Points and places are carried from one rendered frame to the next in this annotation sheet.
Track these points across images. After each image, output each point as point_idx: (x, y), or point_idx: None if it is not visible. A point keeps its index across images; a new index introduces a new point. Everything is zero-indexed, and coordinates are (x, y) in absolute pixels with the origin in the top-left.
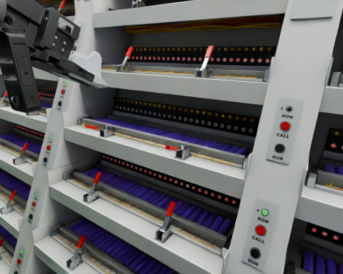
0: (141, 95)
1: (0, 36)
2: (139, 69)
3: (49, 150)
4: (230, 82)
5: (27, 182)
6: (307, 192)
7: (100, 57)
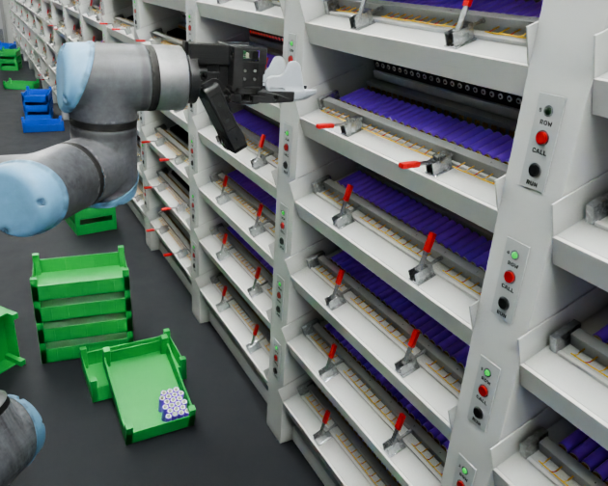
0: None
1: (201, 91)
2: (389, 11)
3: (288, 151)
4: (484, 60)
5: (271, 194)
6: (573, 231)
7: (298, 66)
